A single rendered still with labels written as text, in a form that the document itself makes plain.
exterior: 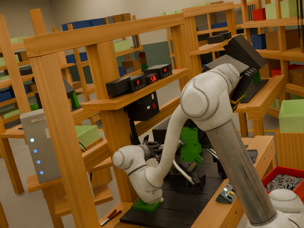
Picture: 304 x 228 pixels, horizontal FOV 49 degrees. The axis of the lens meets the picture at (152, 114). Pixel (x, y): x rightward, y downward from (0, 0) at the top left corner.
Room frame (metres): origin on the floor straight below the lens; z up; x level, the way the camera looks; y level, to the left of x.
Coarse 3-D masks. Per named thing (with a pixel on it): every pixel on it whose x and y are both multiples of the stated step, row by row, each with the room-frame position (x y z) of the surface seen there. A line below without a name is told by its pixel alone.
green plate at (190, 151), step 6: (186, 132) 1.90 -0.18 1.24; (192, 132) 1.88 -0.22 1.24; (186, 138) 1.90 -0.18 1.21; (192, 138) 1.88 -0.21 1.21; (186, 144) 1.89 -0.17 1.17; (192, 144) 1.87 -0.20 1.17; (198, 144) 1.86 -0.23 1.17; (180, 150) 1.91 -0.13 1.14; (186, 150) 1.88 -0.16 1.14; (192, 150) 1.86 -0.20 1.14; (198, 150) 1.85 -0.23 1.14; (186, 156) 1.88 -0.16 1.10; (192, 156) 1.86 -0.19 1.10
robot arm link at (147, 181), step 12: (180, 108) 1.31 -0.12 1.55; (180, 120) 1.32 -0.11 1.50; (168, 132) 1.34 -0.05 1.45; (180, 132) 1.35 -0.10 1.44; (168, 144) 1.33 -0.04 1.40; (168, 156) 1.33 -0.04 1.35; (144, 168) 1.42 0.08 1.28; (156, 168) 1.37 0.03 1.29; (168, 168) 1.34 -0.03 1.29; (132, 180) 1.40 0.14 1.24; (144, 180) 1.36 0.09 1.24; (156, 180) 1.35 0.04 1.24; (144, 192) 1.35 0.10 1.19; (156, 192) 1.35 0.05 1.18
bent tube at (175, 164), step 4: (180, 140) 1.88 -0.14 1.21; (180, 144) 1.88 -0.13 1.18; (184, 144) 1.87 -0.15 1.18; (176, 148) 1.89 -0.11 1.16; (172, 164) 1.88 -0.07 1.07; (176, 164) 1.88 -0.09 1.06; (176, 168) 1.86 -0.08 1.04; (180, 168) 1.86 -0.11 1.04; (180, 172) 1.84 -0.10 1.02; (184, 172) 1.84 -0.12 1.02; (184, 176) 1.83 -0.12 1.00; (188, 176) 1.82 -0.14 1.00; (188, 180) 1.81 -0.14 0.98; (192, 180) 1.80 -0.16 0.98; (192, 184) 1.79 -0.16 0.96
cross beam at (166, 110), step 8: (168, 104) 2.55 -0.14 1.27; (176, 104) 2.66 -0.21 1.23; (160, 112) 2.44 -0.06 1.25; (168, 112) 2.54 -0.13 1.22; (152, 120) 2.34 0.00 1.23; (160, 120) 2.42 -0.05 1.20; (136, 128) 2.16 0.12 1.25; (144, 128) 2.24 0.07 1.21; (104, 144) 1.88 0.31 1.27; (88, 152) 1.78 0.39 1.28; (96, 152) 1.81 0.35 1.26; (104, 152) 1.87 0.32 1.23; (88, 160) 1.75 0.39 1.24; (96, 160) 1.80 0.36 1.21; (88, 168) 1.74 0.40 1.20
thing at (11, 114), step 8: (16, 40) 9.47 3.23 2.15; (0, 56) 9.36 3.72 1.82; (16, 56) 9.28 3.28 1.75; (24, 56) 9.54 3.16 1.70; (0, 64) 8.85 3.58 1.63; (24, 64) 9.34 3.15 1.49; (0, 80) 8.73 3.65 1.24; (24, 80) 9.22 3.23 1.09; (0, 88) 8.57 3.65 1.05; (24, 88) 9.26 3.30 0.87; (32, 88) 9.51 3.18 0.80; (0, 96) 8.64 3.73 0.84; (8, 96) 8.82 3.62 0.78; (0, 104) 8.46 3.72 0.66; (16, 104) 9.37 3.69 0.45; (8, 112) 9.13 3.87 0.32; (16, 112) 8.88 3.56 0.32; (8, 120) 8.52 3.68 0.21
